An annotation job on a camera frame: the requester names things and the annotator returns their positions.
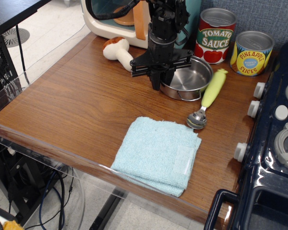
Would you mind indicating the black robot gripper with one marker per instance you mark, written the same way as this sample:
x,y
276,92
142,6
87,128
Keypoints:
x,y
160,56

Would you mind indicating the stainless steel bowl with handles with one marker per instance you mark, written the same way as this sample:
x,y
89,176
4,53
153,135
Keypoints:
x,y
189,83

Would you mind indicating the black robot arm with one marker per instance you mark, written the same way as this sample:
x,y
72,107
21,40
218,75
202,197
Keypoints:
x,y
167,17

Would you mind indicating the plush mushroom toy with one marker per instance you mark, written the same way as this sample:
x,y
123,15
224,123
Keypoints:
x,y
117,48

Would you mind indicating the teal toy microwave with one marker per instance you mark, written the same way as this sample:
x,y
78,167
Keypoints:
x,y
134,26

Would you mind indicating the tomato sauce can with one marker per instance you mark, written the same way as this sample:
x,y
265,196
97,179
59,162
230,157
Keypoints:
x,y
215,31

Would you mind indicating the light blue folded towel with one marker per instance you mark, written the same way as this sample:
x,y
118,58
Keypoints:
x,y
158,155

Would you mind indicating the pineapple slices can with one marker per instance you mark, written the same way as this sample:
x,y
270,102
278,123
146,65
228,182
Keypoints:
x,y
251,52

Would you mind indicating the dark blue toy stove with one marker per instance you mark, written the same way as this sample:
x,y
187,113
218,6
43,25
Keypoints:
x,y
261,202

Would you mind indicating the black desk at left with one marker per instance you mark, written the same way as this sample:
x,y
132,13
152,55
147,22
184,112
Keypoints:
x,y
12,12

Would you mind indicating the yellow object at floor corner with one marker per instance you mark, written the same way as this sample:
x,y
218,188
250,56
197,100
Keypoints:
x,y
12,225

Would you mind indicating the spoon with yellow handle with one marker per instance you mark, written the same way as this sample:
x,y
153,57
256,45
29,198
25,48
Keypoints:
x,y
197,120

